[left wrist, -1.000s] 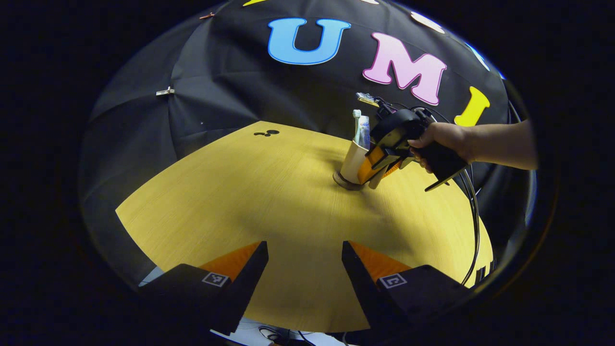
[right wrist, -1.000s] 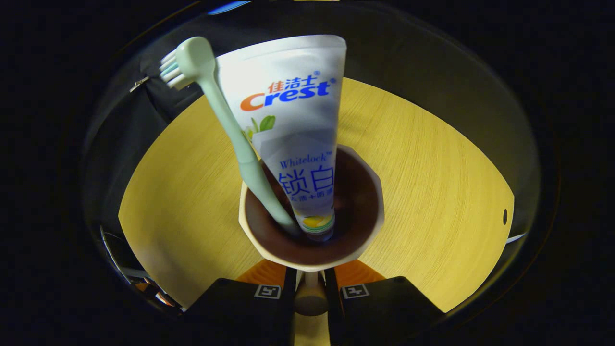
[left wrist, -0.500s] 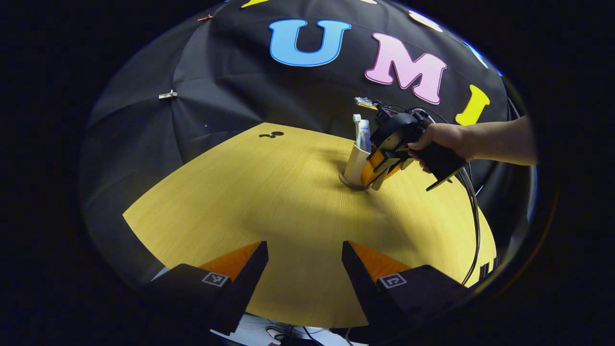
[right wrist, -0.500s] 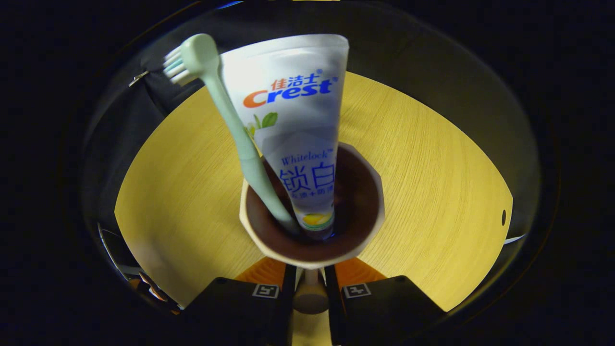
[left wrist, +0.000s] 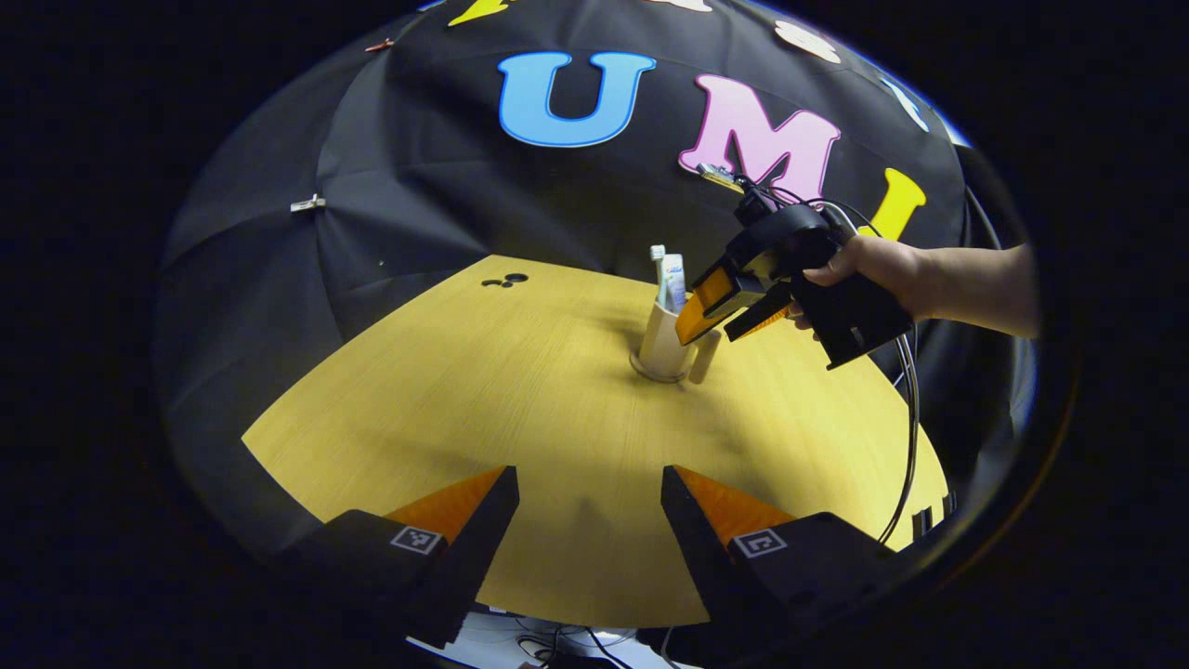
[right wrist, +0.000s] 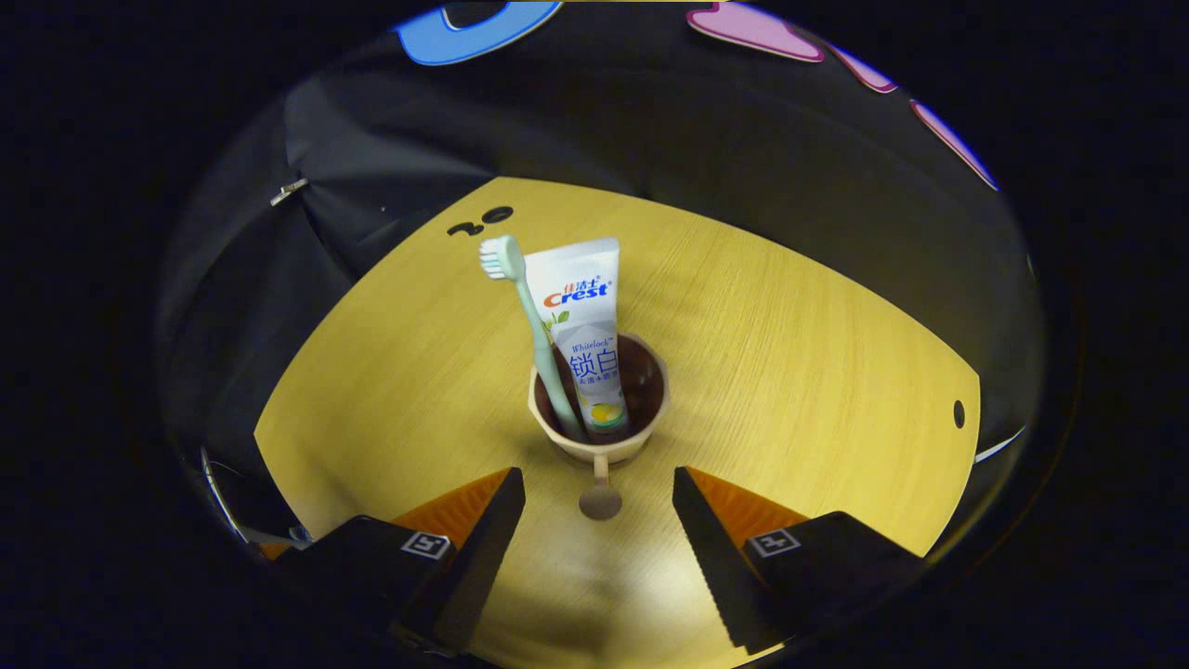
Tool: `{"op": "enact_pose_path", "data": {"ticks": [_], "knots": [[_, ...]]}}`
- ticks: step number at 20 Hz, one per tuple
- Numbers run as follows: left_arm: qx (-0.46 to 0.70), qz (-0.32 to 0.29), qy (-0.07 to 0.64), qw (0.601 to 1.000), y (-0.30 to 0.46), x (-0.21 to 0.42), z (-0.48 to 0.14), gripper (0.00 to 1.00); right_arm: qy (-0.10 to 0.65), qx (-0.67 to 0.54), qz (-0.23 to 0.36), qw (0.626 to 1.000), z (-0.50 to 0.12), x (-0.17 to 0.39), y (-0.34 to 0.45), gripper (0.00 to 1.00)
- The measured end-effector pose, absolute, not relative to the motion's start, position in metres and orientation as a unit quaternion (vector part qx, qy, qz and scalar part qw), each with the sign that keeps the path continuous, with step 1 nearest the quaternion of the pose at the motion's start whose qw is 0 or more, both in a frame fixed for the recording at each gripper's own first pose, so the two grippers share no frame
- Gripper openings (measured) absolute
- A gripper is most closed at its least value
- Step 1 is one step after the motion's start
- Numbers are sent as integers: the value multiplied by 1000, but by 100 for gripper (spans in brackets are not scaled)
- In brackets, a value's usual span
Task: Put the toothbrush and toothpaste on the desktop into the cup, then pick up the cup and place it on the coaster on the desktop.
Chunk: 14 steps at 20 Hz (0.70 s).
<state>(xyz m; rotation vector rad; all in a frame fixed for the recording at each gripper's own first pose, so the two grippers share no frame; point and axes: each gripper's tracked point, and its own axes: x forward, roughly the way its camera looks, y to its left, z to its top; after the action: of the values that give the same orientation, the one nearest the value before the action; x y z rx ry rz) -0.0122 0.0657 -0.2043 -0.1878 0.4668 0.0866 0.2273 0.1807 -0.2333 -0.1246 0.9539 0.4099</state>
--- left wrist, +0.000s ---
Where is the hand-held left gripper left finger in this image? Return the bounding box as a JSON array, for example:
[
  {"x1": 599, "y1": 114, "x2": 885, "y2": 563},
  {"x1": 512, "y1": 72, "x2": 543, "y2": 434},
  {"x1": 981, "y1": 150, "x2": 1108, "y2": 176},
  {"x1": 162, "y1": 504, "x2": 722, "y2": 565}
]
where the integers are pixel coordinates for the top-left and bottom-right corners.
[{"x1": 311, "y1": 465, "x2": 521, "y2": 649}]

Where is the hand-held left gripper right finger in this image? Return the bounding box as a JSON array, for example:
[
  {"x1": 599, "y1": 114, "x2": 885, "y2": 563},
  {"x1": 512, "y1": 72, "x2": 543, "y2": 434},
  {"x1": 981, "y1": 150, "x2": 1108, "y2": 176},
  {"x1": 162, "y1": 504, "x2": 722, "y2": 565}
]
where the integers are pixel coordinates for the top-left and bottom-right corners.
[{"x1": 661, "y1": 465, "x2": 907, "y2": 653}]

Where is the beige cup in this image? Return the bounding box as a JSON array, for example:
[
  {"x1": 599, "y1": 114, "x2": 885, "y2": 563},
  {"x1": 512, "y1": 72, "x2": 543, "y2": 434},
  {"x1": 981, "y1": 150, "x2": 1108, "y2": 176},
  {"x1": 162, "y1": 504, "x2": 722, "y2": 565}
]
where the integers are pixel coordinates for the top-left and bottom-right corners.
[{"x1": 630, "y1": 299, "x2": 723, "y2": 385}]

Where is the wooden desktop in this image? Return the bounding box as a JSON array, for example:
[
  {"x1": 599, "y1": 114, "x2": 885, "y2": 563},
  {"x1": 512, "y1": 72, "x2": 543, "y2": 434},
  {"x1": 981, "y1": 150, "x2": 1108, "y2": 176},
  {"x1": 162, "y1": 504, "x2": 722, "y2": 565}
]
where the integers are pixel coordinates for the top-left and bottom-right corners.
[{"x1": 242, "y1": 255, "x2": 950, "y2": 629}]

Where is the black backdrop cloth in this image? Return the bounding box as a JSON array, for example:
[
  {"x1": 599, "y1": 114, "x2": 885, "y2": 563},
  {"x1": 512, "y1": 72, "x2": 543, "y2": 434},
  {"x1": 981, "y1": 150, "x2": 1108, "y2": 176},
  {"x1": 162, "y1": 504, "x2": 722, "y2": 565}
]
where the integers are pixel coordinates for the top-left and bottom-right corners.
[{"x1": 153, "y1": 0, "x2": 1037, "y2": 558}]

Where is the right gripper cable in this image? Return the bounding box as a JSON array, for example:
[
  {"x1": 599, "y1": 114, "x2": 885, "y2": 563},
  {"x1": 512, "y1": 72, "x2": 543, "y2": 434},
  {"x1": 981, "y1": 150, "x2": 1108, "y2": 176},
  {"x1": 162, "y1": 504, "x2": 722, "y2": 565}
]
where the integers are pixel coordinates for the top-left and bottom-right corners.
[{"x1": 799, "y1": 198, "x2": 922, "y2": 545}]

